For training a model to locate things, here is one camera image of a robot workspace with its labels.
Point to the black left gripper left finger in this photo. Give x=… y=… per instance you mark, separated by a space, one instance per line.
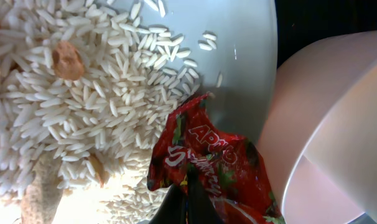
x=172 y=209

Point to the red snack wrapper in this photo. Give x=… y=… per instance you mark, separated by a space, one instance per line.
x=229 y=166

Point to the pink saucer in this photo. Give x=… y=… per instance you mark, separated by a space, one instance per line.
x=307 y=86

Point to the pile of white rice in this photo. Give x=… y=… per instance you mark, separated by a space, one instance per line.
x=85 y=93

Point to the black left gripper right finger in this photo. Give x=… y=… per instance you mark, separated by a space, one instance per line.
x=200 y=209

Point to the grey plate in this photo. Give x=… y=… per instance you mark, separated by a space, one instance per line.
x=233 y=44

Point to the cream cup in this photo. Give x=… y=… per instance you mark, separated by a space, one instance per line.
x=344 y=146

